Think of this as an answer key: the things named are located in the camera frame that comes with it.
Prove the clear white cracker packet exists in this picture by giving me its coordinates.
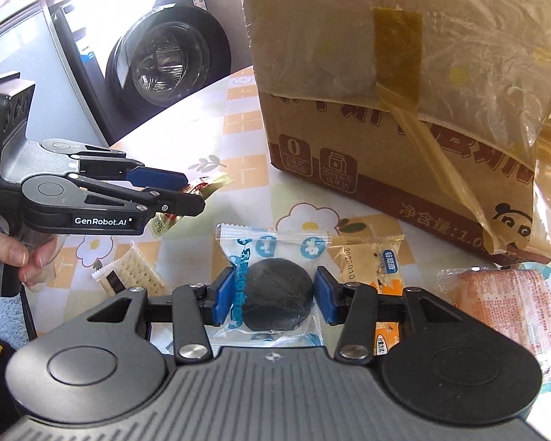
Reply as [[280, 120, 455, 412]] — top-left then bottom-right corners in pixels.
[[92, 243, 170, 297]]

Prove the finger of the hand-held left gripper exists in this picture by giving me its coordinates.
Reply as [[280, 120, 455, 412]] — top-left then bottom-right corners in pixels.
[[41, 139, 189, 187], [73, 175, 207, 216]]

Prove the grey appliance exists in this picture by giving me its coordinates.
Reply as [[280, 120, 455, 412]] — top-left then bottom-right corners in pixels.
[[0, 0, 111, 148]]

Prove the person's left hand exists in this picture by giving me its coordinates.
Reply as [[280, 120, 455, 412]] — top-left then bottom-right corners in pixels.
[[0, 211, 58, 286]]

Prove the light blue fleece cloth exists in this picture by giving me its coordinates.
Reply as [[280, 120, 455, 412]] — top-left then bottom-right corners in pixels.
[[0, 285, 30, 350]]

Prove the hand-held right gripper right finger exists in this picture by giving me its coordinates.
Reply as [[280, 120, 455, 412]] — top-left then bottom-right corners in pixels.
[[313, 266, 467, 363]]

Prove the plastic-wrapped cardboard box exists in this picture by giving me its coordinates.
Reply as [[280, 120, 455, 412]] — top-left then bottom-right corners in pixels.
[[236, 0, 551, 267]]

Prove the clear dark cookie packet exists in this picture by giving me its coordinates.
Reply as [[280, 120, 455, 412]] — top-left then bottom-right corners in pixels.
[[216, 223, 334, 347]]

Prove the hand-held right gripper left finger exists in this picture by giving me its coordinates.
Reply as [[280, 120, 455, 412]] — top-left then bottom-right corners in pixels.
[[86, 266, 237, 363]]

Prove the washing machine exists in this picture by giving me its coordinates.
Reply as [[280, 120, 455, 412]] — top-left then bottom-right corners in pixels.
[[50, 0, 253, 148]]

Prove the small green-red candy packet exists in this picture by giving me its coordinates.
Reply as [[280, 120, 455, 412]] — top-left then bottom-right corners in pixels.
[[152, 173, 234, 240]]

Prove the yellow cracker packet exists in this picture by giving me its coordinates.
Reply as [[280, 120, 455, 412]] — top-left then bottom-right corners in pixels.
[[328, 234, 406, 354]]

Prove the orange wrapped bread packet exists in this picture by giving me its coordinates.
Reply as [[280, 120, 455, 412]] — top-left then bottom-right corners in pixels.
[[436, 262, 551, 393]]

